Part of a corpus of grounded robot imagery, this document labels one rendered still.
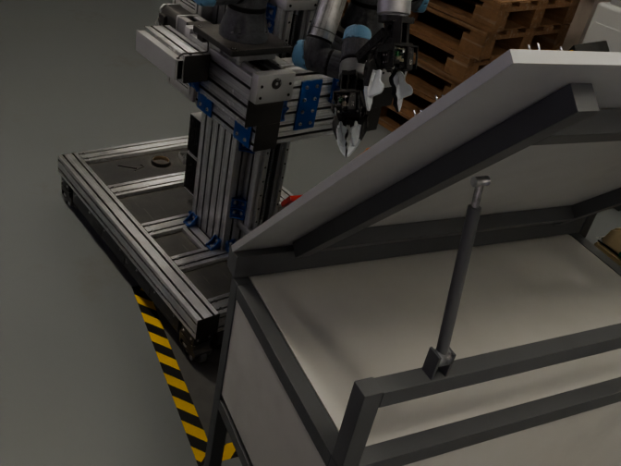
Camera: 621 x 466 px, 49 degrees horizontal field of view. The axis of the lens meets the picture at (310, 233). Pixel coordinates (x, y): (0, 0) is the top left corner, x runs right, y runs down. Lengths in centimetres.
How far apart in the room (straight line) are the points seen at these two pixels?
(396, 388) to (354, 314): 47
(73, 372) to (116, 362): 15
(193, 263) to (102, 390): 58
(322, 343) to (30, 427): 116
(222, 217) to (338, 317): 117
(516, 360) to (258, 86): 109
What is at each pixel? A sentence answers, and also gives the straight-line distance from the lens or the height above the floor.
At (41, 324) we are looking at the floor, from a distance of 276.
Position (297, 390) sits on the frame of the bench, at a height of 80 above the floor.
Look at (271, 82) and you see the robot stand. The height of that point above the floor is 109.
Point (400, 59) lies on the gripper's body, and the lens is 158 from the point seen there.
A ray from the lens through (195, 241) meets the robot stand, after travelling 281.
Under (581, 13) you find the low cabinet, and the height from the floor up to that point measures 79.
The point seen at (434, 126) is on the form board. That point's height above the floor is 147.
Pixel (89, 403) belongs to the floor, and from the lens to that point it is 247.
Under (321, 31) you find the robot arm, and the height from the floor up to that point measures 128.
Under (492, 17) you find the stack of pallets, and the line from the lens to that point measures 418.
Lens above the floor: 183
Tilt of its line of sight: 33 degrees down
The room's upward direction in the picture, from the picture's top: 12 degrees clockwise
